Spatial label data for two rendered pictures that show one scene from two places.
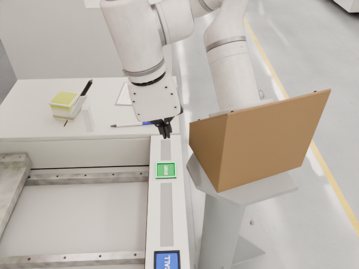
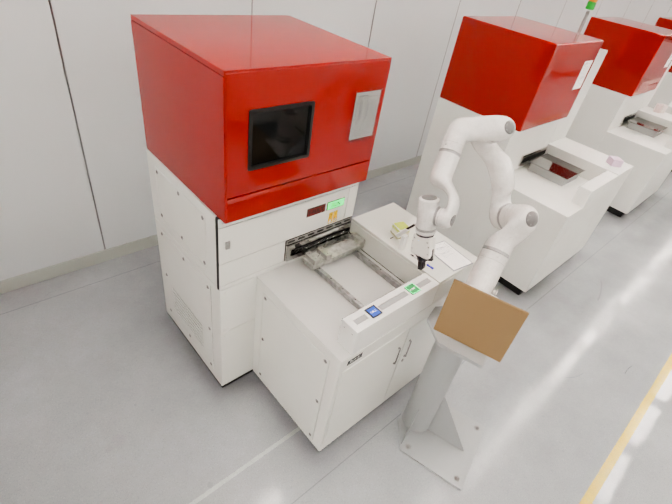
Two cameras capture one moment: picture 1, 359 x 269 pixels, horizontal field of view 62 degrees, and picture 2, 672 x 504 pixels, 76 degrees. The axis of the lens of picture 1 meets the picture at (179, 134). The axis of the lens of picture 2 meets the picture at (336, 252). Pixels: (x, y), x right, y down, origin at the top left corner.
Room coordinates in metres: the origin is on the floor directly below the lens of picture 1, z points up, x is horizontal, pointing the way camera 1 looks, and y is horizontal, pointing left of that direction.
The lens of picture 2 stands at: (-0.80, -0.76, 2.25)
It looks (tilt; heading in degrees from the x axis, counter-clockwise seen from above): 37 degrees down; 44
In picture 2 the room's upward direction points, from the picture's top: 11 degrees clockwise
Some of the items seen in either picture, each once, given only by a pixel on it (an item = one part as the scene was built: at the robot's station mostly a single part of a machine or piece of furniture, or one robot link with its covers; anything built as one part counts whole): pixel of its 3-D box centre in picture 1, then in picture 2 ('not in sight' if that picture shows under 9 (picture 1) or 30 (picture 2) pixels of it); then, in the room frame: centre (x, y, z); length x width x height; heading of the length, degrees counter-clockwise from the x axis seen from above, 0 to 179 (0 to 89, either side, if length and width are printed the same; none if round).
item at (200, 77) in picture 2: not in sight; (261, 106); (0.26, 0.92, 1.52); 0.81 x 0.75 x 0.59; 2
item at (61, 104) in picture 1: (67, 106); (400, 230); (0.80, 0.37, 1.00); 0.07 x 0.07 x 0.07; 77
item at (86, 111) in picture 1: (80, 111); (401, 236); (0.72, 0.30, 1.03); 0.06 x 0.04 x 0.13; 92
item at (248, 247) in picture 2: not in sight; (292, 229); (0.27, 0.61, 1.02); 0.82 x 0.03 x 0.40; 2
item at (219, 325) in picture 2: not in sight; (251, 282); (0.26, 0.95, 0.41); 0.82 x 0.71 x 0.82; 2
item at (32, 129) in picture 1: (93, 118); (410, 248); (0.86, 0.32, 0.89); 0.62 x 0.35 x 0.14; 92
